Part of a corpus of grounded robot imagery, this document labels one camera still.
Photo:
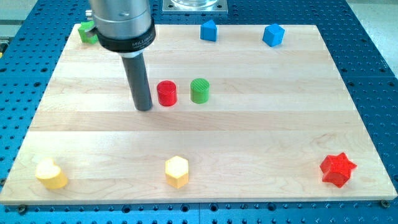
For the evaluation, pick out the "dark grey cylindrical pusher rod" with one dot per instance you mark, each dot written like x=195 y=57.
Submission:
x=135 y=69

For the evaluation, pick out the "blue pentagon block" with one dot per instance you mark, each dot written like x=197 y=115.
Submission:
x=209 y=31

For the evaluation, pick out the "blue perforated metal table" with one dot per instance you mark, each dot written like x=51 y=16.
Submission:
x=33 y=53

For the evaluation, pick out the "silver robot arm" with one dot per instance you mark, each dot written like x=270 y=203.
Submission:
x=127 y=27

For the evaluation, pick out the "red star block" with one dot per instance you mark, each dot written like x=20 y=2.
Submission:
x=337 y=169

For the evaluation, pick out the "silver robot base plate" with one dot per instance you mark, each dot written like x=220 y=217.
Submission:
x=195 y=7

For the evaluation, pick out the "yellow hexagon block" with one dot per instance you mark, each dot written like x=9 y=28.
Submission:
x=177 y=172

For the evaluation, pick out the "light wooden board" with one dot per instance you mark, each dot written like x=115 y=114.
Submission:
x=273 y=115

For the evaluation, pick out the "green cylinder block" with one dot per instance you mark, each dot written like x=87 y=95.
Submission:
x=199 y=90

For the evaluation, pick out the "blue cube block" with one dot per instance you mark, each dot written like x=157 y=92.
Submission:
x=273 y=35

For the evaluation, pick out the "red cylinder block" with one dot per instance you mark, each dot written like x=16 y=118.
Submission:
x=167 y=93

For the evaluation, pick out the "yellow heart block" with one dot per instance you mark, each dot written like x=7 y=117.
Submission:
x=50 y=175

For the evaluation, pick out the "green star block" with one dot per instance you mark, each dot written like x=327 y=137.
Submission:
x=86 y=32

